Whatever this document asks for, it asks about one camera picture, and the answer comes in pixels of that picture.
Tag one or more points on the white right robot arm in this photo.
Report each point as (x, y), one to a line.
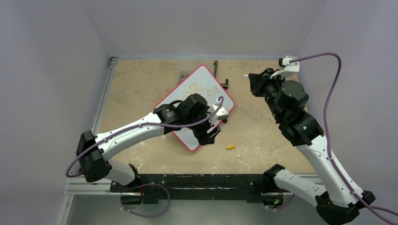
(338, 199)

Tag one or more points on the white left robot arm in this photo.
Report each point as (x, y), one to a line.
(95, 152)

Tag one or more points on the red framed whiteboard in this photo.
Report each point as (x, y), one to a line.
(200, 81)

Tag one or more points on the black stop block top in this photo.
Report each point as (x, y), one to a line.
(215, 68)

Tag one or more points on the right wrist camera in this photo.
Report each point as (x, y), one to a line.
(286, 67)

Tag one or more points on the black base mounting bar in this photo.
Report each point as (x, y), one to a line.
(252, 188)

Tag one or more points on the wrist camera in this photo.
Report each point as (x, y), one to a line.
(220, 114)
(286, 67)

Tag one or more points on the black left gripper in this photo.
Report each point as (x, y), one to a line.
(209, 138)

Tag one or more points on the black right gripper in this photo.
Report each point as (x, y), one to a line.
(257, 83)

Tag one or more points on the yellow marker cap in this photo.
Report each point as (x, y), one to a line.
(230, 147)

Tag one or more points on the clear plastic holder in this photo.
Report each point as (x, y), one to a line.
(181, 75)

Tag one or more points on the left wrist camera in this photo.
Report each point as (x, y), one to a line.
(220, 114)

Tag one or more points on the black stop block right side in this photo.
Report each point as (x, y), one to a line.
(225, 85)

